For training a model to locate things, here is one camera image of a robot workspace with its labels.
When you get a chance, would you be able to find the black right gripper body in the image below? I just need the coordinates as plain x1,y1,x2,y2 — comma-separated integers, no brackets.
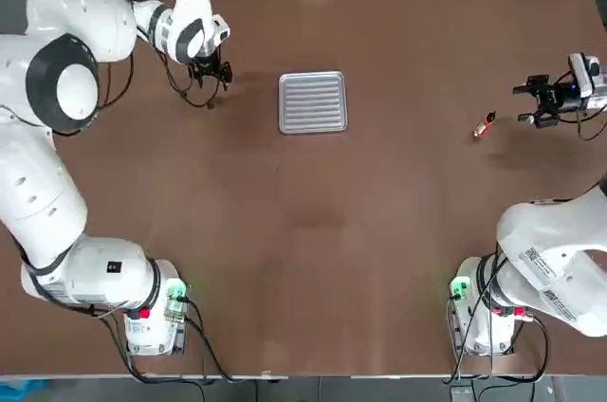
543,81,584,115

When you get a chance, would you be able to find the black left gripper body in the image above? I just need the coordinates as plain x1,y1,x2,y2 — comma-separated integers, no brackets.
191,51,225,77

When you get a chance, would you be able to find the small oil bottle red label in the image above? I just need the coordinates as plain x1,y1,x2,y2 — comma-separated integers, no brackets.
472,109,497,139

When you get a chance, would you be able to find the silver ridged metal tray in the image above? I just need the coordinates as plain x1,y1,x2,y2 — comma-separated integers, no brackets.
277,70,349,136

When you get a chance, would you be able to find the blue plastic bag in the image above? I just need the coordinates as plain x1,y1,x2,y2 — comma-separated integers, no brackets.
0,363,46,402

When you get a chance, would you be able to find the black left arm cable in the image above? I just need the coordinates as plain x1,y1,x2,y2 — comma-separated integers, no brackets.
97,0,225,110

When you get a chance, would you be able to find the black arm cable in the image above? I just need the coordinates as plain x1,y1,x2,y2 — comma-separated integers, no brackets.
552,70,607,141
97,0,225,110

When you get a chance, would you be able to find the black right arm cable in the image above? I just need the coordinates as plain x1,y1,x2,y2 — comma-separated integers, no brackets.
552,70,607,141

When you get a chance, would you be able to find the black right base cable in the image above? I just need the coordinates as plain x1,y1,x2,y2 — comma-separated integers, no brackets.
440,311,552,385

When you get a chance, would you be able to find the black base cable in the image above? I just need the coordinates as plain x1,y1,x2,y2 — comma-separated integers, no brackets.
440,311,552,385
101,295,290,384

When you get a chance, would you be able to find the black left base cable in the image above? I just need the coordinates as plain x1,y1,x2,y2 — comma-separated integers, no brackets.
101,295,290,384

